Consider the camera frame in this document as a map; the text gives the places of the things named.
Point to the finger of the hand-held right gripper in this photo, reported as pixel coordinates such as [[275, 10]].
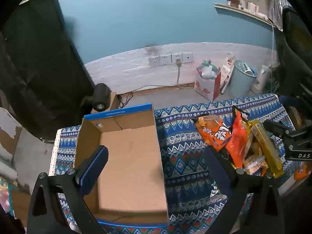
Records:
[[277, 128]]

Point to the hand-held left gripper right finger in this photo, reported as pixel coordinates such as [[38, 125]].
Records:
[[219, 173]]

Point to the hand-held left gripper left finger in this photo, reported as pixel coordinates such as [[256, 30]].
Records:
[[95, 168]]

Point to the blue-edged cardboard box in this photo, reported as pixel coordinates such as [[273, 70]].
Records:
[[131, 165]]

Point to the silver green snack bag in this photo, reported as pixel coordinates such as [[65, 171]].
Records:
[[215, 191]]

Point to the yellow snack packet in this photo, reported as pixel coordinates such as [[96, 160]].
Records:
[[253, 162], [267, 148]]

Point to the small orange snack packet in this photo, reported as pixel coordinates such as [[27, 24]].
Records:
[[302, 173]]

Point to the red-orange snack bag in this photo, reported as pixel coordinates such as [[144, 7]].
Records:
[[237, 141]]

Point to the blue patterned tablecloth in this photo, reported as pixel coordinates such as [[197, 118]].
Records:
[[185, 151]]

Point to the orange snack bag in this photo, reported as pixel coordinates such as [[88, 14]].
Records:
[[214, 131]]

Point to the white kettle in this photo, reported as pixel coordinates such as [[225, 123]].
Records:
[[260, 80]]

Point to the light blue bin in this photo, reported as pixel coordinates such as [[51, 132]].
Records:
[[241, 82]]

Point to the black cylindrical device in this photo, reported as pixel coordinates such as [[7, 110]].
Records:
[[100, 97]]

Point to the white paper bag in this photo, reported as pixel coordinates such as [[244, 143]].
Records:
[[226, 75]]

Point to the red and white carton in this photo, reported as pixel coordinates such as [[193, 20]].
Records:
[[207, 87]]

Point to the black cloth cover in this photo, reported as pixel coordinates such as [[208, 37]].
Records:
[[36, 65]]

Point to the white wall socket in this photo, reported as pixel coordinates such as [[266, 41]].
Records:
[[188, 56], [165, 58], [154, 59], [174, 56]]

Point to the white wall shelf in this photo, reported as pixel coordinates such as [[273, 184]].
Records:
[[243, 11]]

